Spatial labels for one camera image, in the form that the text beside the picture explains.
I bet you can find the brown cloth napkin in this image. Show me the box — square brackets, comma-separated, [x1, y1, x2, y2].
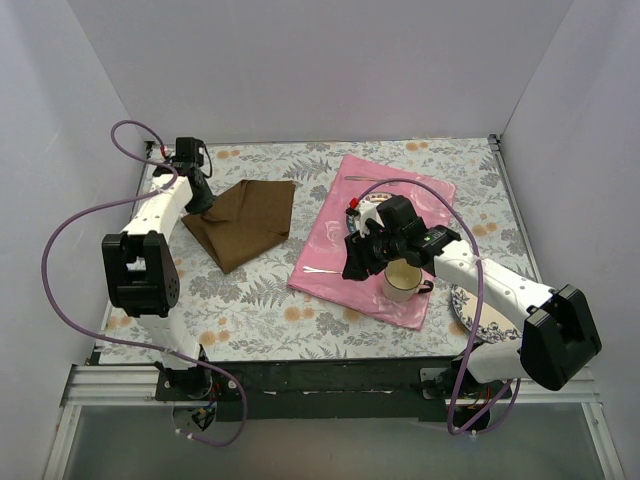
[182, 180, 296, 274]

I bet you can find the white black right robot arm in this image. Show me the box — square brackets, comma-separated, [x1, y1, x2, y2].
[342, 195, 602, 398]

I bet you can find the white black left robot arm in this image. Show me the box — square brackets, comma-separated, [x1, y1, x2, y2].
[101, 137, 215, 400]

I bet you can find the green rimmed white plate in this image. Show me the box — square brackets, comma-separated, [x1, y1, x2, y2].
[345, 192, 393, 238]

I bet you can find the pink floral placemat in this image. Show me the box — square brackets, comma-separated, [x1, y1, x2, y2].
[288, 155, 456, 330]

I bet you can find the cream mug dark rim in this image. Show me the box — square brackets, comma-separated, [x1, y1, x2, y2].
[382, 259, 434, 303]

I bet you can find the silver spoon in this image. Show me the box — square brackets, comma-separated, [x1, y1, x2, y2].
[302, 265, 342, 275]

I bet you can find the silver fork on placemat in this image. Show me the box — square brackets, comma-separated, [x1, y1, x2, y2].
[343, 175, 397, 184]

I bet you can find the floral tablecloth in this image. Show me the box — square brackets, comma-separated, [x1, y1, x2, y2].
[170, 137, 539, 361]

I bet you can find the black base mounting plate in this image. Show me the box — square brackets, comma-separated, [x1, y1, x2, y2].
[154, 357, 514, 426]

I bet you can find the blue floral white plate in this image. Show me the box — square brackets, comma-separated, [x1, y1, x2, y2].
[448, 282, 524, 346]

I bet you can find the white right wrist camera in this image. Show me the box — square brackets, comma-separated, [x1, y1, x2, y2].
[346, 198, 383, 237]

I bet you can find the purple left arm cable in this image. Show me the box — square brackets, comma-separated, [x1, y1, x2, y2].
[40, 120, 249, 447]

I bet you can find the aluminium table frame rail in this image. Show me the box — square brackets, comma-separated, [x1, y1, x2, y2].
[62, 134, 626, 479]

